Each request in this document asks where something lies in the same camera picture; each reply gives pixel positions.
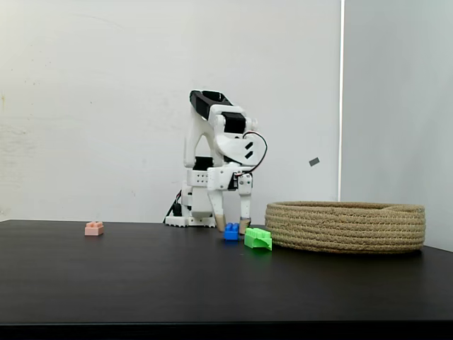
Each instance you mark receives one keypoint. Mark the blue lego block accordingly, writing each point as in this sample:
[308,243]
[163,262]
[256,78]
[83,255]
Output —
[231,232]

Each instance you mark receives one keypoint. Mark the green lego block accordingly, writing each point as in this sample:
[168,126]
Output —
[255,238]

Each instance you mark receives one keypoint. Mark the pink lego block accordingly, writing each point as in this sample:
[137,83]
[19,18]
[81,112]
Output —
[93,229]

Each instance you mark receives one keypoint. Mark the grey tape piece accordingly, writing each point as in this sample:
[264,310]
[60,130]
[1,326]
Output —
[314,161]

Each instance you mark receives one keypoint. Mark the white vertical corner trim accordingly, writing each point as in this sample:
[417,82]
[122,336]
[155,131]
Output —
[342,106]

